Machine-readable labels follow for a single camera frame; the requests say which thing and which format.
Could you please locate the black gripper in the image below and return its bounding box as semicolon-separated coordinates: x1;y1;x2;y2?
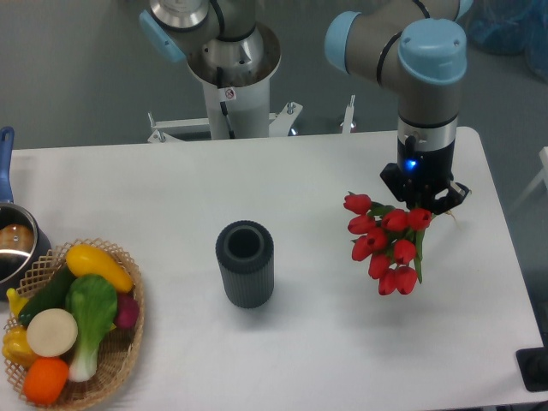
380;136;471;214

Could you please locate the red tulip bouquet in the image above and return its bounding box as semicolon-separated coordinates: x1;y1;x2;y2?
343;192;436;295

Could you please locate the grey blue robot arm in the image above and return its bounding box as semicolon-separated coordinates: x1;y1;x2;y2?
139;1;470;214

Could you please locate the white furniture leg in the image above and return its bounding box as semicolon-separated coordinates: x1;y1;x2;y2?
509;146;548;214

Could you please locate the blue plastic bag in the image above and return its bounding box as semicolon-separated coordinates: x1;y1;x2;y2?
465;1;547;81

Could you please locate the black device at edge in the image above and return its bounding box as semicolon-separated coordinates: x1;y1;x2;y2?
515;347;547;392

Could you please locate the dark grey ribbed vase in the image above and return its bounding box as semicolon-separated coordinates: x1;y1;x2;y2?
215;220;274;309

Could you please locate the purple radish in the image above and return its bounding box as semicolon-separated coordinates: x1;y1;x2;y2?
113;294;140;330

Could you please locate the woven wicker basket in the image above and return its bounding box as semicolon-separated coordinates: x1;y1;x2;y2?
4;238;145;410

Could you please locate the green bok choy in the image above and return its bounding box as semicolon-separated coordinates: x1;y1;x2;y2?
65;274;117;383

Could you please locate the yellow squash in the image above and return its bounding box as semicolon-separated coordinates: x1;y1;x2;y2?
65;244;134;293

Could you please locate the green cucumber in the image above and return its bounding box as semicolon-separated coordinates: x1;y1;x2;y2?
18;265;76;326

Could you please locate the beige round slice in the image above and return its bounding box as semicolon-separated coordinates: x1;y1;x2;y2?
27;308;78;357

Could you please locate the orange fruit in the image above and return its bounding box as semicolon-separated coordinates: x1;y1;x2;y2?
22;357;69;406

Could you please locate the yellow banana tip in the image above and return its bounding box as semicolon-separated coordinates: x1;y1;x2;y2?
6;288;28;318

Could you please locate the yellow bell pepper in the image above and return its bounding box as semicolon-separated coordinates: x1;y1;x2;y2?
2;325;38;368

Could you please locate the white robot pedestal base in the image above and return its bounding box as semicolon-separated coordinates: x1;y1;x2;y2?
148;23;303;143

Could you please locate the blue handled saucepan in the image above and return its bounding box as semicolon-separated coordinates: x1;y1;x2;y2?
1;126;51;301

